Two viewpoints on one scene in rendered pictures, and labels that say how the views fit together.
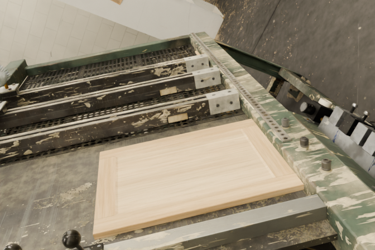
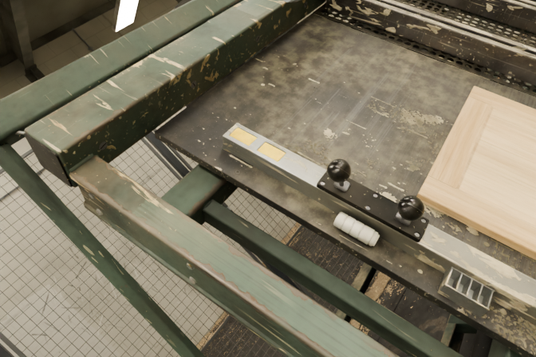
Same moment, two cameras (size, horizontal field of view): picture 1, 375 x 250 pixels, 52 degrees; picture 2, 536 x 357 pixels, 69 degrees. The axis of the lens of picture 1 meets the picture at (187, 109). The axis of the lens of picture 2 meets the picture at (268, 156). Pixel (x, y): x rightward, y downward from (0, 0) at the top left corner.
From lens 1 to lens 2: 0.34 m
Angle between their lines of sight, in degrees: 37
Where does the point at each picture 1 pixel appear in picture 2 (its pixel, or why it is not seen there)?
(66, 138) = (443, 40)
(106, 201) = (453, 161)
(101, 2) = not seen: outside the picture
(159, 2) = not seen: outside the picture
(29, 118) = not seen: outside the picture
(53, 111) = not seen: outside the picture
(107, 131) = (498, 62)
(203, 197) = not seen: outside the picture
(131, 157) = (511, 120)
